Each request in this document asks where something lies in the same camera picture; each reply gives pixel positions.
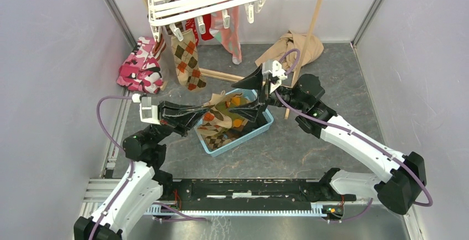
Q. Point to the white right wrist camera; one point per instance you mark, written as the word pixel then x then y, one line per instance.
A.
pixel 274 72

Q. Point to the white plastic clip hanger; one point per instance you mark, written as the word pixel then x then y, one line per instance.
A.
pixel 162 13

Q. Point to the pink sock with green print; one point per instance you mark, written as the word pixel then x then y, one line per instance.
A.
pixel 228 37

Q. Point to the light blue plastic basket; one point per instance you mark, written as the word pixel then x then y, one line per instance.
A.
pixel 218 144

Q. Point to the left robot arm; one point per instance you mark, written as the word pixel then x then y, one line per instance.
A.
pixel 145 183

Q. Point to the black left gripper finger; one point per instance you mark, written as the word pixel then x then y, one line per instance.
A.
pixel 183 124
pixel 174 109

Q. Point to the wooden hanger stand frame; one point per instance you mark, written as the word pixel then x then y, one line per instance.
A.
pixel 297 68

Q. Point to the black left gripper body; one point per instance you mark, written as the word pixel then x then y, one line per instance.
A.
pixel 165 121

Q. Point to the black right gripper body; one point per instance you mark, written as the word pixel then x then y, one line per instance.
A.
pixel 273 97

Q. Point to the beige crumpled cloth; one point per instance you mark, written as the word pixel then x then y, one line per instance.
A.
pixel 291 46

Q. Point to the argyle patterned sock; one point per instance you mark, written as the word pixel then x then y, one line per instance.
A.
pixel 186 62
pixel 219 119

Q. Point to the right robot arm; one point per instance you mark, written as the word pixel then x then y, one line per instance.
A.
pixel 395 179

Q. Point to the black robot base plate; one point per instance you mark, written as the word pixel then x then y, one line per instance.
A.
pixel 254 197

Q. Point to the pink camouflage cloth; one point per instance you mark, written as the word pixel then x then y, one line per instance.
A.
pixel 140 70

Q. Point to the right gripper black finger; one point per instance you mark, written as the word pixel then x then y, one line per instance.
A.
pixel 253 81
pixel 249 112

